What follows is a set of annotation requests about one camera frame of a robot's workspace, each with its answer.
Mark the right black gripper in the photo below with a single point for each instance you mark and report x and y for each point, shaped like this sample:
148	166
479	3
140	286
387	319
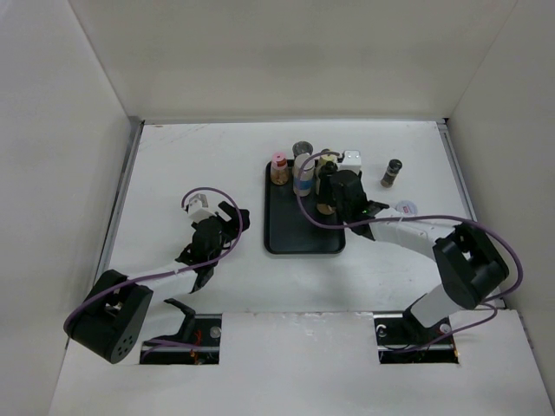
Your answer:
360	174

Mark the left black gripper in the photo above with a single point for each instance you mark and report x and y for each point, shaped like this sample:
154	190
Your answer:
233	226

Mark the black cap spice bottle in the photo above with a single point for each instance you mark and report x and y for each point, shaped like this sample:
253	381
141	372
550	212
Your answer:
326	170

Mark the silver lid blue label jar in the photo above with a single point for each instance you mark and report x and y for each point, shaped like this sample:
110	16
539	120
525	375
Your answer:
303	174

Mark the yellow cap spice bottle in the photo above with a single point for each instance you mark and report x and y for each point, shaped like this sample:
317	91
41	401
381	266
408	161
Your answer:
328	156

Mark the pink cap spice bottle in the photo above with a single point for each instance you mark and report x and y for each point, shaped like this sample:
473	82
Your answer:
279	172

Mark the black knob cap bottle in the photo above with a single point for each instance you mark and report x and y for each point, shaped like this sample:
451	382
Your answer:
326	208

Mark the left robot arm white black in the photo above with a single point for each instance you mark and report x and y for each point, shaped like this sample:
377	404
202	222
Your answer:
143	311

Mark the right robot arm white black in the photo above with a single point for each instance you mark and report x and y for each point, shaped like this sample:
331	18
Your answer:
469	265

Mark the tall dark pepper grinder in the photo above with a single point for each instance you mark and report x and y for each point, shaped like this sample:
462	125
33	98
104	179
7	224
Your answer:
393	168

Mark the black plastic tray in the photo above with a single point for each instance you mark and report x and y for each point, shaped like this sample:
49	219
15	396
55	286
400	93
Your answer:
287	231

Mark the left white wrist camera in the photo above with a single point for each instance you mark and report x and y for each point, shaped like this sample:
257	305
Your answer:
197	207

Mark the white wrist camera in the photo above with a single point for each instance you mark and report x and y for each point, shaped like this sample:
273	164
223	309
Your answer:
197	207
351	160

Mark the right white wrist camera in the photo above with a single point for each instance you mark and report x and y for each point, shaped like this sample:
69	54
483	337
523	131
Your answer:
351	160

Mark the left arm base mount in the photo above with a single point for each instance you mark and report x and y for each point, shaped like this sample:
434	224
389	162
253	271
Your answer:
196	341

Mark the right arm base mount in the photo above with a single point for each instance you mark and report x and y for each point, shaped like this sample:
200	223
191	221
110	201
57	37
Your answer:
400	341

